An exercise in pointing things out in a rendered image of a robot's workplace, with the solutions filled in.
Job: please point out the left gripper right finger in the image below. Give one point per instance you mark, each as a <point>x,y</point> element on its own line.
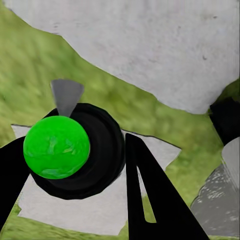
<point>174,220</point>

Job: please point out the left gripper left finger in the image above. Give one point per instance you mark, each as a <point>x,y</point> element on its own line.
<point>14,172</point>

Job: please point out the insectifuge atomizer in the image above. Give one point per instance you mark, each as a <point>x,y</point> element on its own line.
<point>78,149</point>

